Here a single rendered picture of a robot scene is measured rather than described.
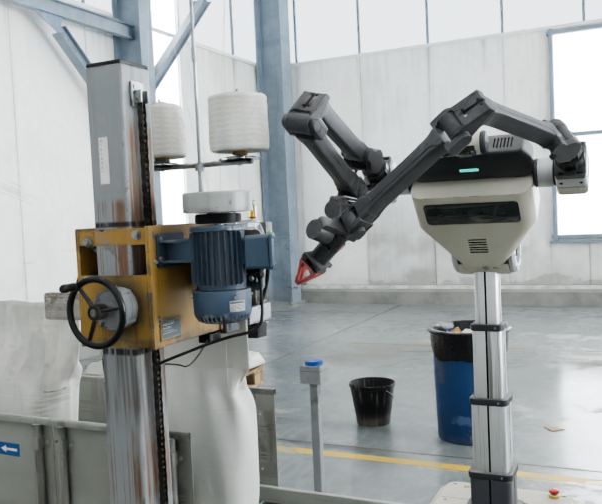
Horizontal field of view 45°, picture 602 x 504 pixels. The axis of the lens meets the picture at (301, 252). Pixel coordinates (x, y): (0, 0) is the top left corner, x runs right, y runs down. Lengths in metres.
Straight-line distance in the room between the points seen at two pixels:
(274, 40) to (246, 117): 9.19
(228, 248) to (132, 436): 0.55
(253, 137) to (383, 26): 8.89
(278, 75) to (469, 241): 8.75
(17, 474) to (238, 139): 1.37
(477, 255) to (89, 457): 1.40
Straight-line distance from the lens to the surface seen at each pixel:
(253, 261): 1.84
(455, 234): 2.43
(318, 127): 1.97
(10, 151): 7.10
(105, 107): 1.95
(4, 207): 7.00
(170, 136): 2.11
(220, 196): 1.80
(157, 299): 1.89
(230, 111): 1.96
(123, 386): 1.97
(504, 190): 2.31
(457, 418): 4.32
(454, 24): 10.50
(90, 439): 2.42
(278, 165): 10.88
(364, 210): 1.99
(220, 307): 1.83
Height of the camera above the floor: 1.35
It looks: 3 degrees down
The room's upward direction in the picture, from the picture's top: 3 degrees counter-clockwise
